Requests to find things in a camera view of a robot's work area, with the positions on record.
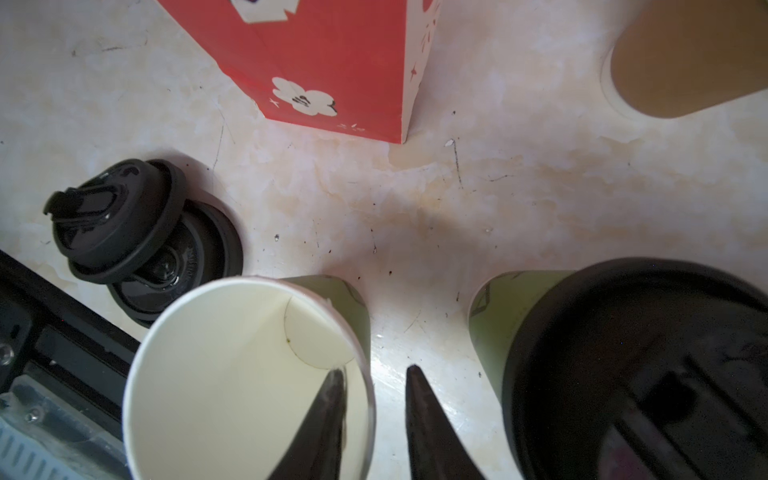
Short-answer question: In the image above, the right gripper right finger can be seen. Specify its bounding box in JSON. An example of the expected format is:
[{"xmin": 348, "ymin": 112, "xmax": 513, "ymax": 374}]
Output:
[{"xmin": 405, "ymin": 365, "xmax": 484, "ymax": 480}]

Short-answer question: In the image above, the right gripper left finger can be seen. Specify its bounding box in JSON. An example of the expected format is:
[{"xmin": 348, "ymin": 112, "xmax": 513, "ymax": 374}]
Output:
[{"xmin": 269, "ymin": 369, "xmax": 347, "ymax": 479}]

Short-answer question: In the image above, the green paper coffee cup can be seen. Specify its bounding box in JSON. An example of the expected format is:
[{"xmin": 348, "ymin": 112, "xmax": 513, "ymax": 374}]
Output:
[
  {"xmin": 122, "ymin": 275, "xmax": 376, "ymax": 479},
  {"xmin": 468, "ymin": 270, "xmax": 571, "ymax": 399}
]

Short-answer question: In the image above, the black coffee cup lid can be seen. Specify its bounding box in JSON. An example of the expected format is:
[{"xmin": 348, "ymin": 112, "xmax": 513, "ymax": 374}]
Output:
[
  {"xmin": 43, "ymin": 159, "xmax": 187, "ymax": 285},
  {"xmin": 108, "ymin": 200, "xmax": 244, "ymax": 327},
  {"xmin": 501, "ymin": 258, "xmax": 767, "ymax": 479}
]

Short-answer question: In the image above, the red white paper gift bag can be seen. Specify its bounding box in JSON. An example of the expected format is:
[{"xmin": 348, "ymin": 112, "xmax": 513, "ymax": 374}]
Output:
[{"xmin": 161, "ymin": 0, "xmax": 442, "ymax": 144}]

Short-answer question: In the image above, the stack of green paper cups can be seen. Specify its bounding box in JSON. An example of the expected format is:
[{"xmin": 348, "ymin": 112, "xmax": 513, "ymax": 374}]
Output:
[{"xmin": 601, "ymin": 0, "xmax": 767, "ymax": 119}]

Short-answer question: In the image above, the white slotted cable duct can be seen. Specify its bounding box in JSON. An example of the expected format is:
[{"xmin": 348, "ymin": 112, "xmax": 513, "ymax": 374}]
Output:
[{"xmin": 1, "ymin": 419, "xmax": 130, "ymax": 480}]

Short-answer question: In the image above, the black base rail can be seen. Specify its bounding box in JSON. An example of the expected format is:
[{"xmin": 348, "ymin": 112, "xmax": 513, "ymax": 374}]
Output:
[{"xmin": 1, "ymin": 252, "xmax": 139, "ymax": 441}]

